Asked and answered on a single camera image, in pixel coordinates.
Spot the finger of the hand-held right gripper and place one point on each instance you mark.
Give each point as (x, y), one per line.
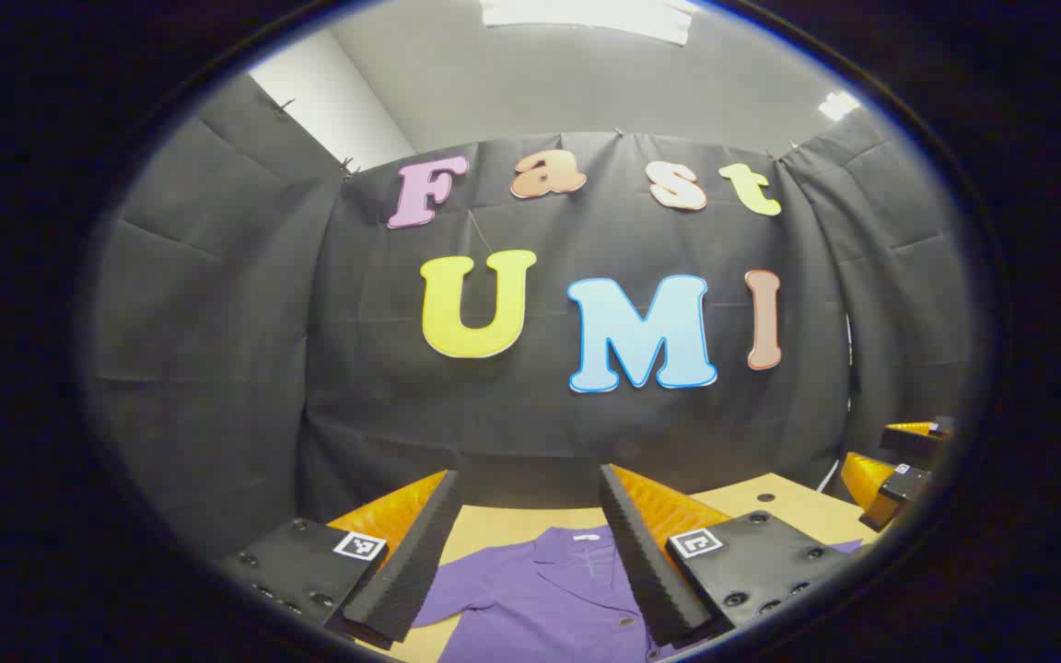
(899, 488)
(917, 440)

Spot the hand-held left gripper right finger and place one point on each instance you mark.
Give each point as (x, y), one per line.
(646, 571)

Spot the long ceiling light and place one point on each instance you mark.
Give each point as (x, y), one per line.
(586, 18)

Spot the small ceiling light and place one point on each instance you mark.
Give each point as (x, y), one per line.
(839, 106)

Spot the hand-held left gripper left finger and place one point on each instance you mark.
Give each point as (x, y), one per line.
(411, 571)

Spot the purple button-up shirt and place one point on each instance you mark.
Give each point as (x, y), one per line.
(540, 599)

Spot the black backdrop cloth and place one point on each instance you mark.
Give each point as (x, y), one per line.
(494, 414)

